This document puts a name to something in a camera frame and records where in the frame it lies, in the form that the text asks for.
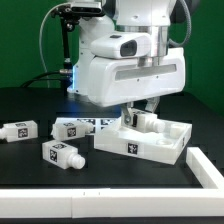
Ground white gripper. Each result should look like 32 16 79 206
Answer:
87 48 185 125

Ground white square table top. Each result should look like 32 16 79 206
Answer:
94 119 192 165

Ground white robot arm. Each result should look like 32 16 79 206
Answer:
68 0 200 126

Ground white sheet with tags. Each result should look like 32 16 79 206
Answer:
55 117 115 134

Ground white L-shaped obstacle fence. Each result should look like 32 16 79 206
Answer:
0 147 224 218

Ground black cables on table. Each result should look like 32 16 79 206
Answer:
20 70 73 89

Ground black camera on stand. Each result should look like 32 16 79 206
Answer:
50 1 104 88

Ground grey cable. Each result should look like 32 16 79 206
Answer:
38 2 72 89

